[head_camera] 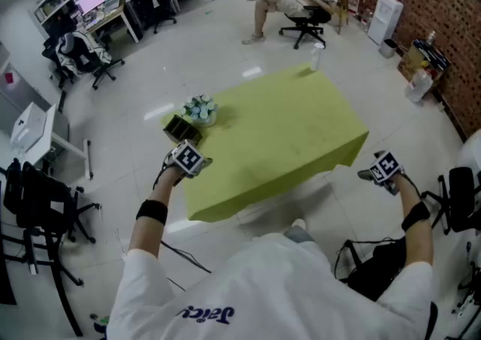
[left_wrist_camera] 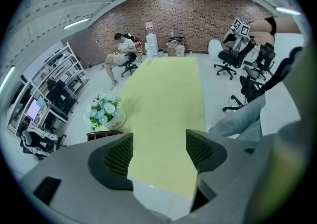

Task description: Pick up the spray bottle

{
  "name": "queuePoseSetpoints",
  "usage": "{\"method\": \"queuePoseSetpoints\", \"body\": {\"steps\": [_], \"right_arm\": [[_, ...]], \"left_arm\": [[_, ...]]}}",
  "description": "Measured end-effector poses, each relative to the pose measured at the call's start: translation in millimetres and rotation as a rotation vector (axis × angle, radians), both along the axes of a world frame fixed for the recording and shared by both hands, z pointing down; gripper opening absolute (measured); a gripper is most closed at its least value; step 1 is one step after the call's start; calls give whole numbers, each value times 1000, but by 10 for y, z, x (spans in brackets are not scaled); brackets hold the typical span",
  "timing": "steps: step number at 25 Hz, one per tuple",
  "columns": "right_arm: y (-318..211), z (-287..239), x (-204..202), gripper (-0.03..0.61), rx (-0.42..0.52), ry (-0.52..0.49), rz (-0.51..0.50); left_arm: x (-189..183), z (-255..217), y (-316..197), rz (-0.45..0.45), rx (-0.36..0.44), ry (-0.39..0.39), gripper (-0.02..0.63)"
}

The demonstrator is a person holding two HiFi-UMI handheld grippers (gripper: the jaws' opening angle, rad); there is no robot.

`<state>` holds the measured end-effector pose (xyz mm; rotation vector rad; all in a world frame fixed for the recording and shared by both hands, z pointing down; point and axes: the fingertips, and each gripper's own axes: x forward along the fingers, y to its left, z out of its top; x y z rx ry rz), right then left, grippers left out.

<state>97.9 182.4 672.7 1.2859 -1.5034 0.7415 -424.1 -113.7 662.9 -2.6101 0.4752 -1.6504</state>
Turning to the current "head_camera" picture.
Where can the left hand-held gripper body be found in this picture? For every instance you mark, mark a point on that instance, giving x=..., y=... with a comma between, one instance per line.
x=188, y=156

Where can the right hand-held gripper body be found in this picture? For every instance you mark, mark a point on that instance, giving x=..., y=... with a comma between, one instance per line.
x=385, y=168

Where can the white plastic bottle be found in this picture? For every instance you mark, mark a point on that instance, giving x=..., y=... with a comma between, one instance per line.
x=317, y=57

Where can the person's left forearm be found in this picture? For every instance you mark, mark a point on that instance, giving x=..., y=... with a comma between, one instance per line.
x=163, y=190

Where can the person's right forearm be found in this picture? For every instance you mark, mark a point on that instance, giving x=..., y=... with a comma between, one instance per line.
x=409, y=195

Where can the black desk organizer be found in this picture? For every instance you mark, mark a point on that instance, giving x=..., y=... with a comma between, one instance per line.
x=180, y=129

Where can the potted white-blue flowers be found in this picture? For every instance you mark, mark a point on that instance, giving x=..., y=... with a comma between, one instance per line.
x=200, y=109

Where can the person's white shoe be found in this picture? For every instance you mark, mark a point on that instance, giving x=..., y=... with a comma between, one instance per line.
x=298, y=223

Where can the person's jeans leg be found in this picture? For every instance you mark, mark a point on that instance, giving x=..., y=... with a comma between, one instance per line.
x=299, y=235

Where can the table with yellow-green cloth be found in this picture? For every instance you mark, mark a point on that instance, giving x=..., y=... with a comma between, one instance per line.
x=278, y=131

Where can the black bag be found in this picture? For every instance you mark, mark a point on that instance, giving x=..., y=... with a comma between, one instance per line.
x=379, y=271

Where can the cardboard box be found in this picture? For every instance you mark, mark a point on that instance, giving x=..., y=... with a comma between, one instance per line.
x=417, y=58

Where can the grey trash bin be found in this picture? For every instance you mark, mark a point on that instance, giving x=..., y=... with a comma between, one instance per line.
x=388, y=49

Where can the white desk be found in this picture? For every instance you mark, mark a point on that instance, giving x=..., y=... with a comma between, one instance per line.
x=62, y=139

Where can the office chair with striped cloth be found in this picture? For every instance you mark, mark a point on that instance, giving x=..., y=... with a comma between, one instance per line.
x=80, y=53

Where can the person's white t-shirt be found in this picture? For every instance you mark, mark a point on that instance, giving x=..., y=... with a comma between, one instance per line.
x=270, y=289

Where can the white water dispenser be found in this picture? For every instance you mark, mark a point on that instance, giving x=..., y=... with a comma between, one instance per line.
x=384, y=17

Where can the wooden desk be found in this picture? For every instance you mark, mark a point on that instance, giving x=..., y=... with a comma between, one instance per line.
x=112, y=17

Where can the black office chair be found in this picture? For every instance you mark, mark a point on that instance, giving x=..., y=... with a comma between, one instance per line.
x=306, y=22

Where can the yellow wooden stool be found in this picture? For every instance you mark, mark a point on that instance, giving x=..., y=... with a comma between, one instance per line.
x=347, y=3

